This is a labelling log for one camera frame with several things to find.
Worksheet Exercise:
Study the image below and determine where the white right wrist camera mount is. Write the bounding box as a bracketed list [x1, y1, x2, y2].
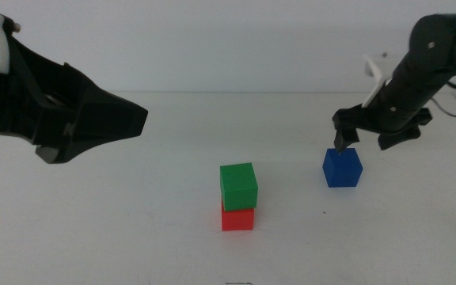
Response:
[362, 51, 397, 109]

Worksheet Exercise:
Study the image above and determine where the green cube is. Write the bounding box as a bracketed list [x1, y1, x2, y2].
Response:
[218, 161, 260, 212]

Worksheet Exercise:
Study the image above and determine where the red cube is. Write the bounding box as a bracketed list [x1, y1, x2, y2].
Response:
[220, 199, 256, 232]

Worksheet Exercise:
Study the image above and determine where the blue cube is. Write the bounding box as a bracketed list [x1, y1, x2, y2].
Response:
[321, 147, 364, 188]

